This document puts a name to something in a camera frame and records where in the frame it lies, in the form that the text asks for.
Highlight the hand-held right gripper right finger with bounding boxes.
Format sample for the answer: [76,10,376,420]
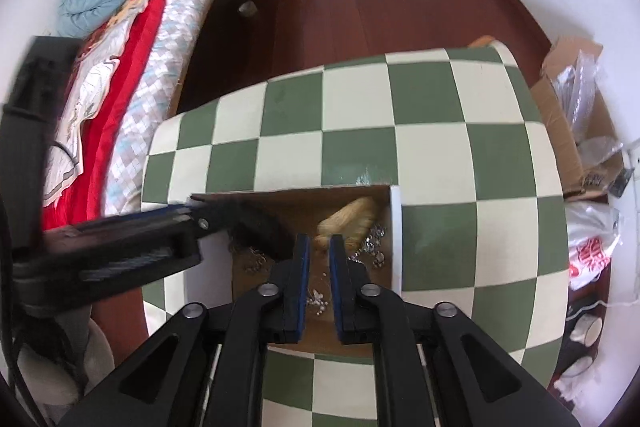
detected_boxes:
[327,233,583,427]

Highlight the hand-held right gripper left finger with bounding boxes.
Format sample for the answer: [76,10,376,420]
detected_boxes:
[57,233,313,427]

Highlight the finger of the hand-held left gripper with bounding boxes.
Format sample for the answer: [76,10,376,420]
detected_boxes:
[42,202,228,259]
[14,251,204,314]

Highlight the silver necklace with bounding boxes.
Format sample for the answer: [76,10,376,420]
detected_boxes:
[305,287,331,315]

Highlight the thick silver chain bracelet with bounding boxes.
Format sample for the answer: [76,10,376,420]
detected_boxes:
[349,224,388,268]

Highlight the thin silver bracelet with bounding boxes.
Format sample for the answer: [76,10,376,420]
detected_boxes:
[230,242,273,275]

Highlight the wooden bead bracelet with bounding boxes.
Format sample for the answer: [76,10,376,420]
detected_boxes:
[317,197,383,250]

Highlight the white cardboard box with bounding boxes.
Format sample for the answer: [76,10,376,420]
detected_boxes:
[190,184,403,355]

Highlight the black bangle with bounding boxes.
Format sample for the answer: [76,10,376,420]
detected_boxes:
[220,199,296,260]

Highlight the pale round object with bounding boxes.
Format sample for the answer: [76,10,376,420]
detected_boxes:
[15,307,116,413]

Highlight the checked pale mattress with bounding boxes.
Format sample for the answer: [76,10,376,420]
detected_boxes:
[102,0,261,215]

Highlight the bed with red blanket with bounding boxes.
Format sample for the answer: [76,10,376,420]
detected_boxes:
[40,0,236,233]

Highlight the green checkered tablecloth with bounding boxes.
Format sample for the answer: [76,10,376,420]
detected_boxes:
[141,47,571,427]

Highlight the white cup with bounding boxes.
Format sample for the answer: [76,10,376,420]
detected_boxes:
[570,314,603,345]
[555,354,596,400]

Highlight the white plastic bag red print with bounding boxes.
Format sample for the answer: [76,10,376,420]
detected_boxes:
[565,202,623,290]

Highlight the brown cardboard box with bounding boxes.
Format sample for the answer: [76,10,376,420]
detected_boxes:
[530,36,626,200]

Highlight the clear plastic wrap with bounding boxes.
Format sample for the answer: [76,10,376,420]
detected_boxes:
[552,49,626,172]

